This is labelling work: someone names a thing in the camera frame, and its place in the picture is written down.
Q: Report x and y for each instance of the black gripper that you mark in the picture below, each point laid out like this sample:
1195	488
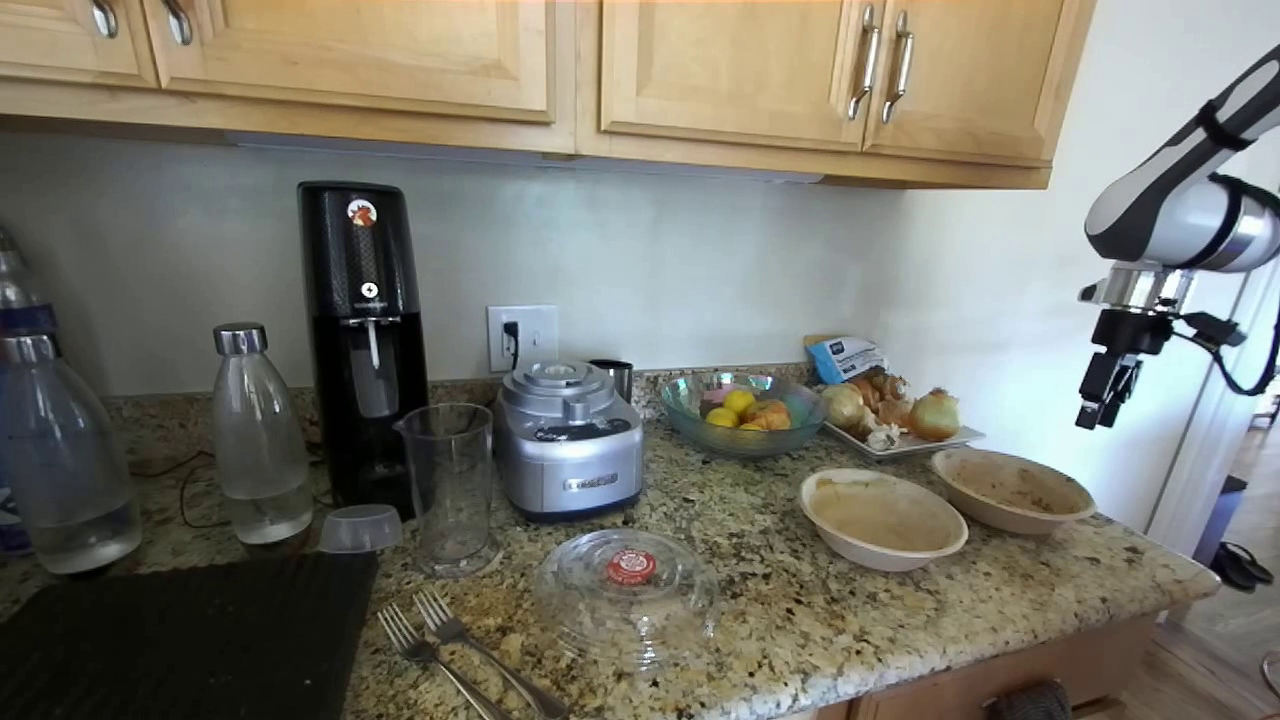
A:
1129	335

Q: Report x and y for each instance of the cream shallow plate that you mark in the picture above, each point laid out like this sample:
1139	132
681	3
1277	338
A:
881	518
1009	488

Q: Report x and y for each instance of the white door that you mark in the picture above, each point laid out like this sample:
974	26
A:
1202	440

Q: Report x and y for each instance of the blue plastic canister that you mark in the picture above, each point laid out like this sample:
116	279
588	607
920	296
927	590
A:
1220	515

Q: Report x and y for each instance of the yellow onion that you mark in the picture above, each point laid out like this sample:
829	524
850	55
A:
934	415
844	407

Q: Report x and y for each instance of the white rectangular tray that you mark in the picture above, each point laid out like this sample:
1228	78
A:
920	447

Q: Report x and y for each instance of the black floor object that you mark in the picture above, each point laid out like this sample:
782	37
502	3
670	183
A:
1242	566

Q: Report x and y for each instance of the brown shallot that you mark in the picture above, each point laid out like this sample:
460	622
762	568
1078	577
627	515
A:
887	392

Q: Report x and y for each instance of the blue white food package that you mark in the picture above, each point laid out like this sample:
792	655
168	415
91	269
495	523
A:
844	357

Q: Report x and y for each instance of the light wood base cabinet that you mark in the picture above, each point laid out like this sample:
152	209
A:
1095	666

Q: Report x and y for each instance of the orange fruit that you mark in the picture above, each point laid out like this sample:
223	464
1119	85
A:
775	416

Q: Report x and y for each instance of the yellow lemon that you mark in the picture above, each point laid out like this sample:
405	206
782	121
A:
722	416
738	402

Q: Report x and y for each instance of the clear glass fruit bowl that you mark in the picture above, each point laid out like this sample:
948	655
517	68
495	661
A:
693	426

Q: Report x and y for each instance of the small glass bowl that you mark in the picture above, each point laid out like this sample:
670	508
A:
627	572

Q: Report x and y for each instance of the silver food processor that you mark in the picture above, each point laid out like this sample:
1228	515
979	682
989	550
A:
565	453

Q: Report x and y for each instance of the black power plug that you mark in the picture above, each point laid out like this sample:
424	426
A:
509	342

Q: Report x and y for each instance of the clear plastic cup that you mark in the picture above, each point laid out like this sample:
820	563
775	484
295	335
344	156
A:
447	481

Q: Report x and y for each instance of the silver fork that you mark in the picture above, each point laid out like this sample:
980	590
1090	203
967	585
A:
436	614
402	631

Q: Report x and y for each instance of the black soda maker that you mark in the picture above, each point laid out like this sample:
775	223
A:
362	335

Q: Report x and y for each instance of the small clear plastic cap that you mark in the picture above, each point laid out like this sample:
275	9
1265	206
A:
362	531

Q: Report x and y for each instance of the light wood upper cabinet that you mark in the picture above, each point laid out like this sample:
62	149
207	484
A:
402	66

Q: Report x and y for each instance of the clear bottle silver cap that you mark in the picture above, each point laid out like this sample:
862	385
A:
262	453

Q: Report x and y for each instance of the black drying mat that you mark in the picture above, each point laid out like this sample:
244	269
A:
175	642

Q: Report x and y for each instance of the large clear water bottle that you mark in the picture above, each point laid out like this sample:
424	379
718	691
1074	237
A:
53	453

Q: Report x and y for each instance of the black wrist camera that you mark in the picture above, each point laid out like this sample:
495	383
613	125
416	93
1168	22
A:
1195	329

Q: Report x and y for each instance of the white wall outlet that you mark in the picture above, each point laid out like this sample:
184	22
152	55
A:
527	335

